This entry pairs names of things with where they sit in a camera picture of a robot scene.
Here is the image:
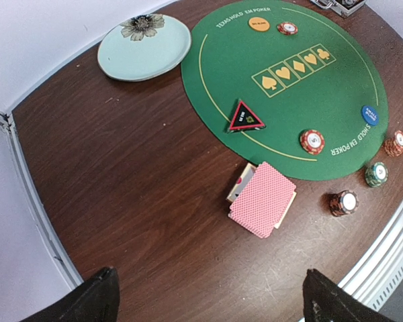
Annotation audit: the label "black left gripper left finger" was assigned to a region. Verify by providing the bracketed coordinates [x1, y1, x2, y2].
[24, 267, 120, 321]

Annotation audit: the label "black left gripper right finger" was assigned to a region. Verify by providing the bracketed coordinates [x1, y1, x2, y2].
[302, 269, 392, 322]

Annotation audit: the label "blue small blind button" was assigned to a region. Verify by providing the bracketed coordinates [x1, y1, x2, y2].
[361, 105, 379, 126]

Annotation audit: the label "red poker chip stack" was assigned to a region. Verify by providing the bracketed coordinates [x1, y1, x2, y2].
[384, 130, 403, 157]

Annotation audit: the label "brown poker chip stack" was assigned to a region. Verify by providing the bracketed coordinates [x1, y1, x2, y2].
[329, 190, 359, 217]

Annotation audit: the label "green poker chip stack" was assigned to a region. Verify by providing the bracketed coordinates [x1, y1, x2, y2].
[365, 162, 388, 187]

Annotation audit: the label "red-backed playing card deck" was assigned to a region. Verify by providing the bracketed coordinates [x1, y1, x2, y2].
[227, 161, 298, 239]

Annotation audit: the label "red chips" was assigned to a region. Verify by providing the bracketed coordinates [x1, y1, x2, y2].
[300, 129, 325, 155]

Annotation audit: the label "small red chip stack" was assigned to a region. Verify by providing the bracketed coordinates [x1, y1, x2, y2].
[277, 21, 298, 36]

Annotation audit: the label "orange big blind button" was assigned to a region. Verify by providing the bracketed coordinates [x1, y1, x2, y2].
[249, 17, 270, 32]

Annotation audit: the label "black triangular dealer button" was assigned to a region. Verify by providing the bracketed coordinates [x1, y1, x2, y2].
[227, 99, 266, 132]

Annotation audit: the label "aluminium poker case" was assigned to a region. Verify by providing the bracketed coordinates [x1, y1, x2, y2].
[310, 0, 366, 18]

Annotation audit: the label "round green poker mat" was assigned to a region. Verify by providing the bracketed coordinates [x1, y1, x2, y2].
[181, 1, 389, 180]

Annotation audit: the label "light blue flower plate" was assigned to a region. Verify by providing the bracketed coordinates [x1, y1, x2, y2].
[97, 13, 191, 82]

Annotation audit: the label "aluminium front rail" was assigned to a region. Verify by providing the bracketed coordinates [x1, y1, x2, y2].
[339, 201, 403, 311]

